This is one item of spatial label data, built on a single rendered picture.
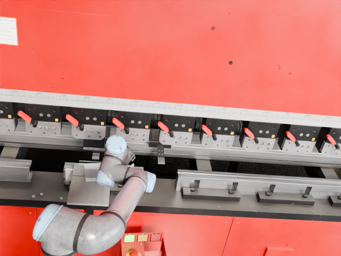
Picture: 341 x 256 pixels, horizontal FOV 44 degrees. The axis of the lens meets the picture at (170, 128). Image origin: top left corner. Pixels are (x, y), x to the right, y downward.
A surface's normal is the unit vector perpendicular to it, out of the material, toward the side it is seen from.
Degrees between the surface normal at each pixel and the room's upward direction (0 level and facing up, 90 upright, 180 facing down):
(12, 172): 90
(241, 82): 90
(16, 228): 90
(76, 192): 0
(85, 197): 0
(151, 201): 0
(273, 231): 90
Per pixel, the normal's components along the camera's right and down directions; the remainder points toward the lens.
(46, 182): 0.14, -0.82
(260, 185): 0.07, 0.57
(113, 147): 0.01, -0.35
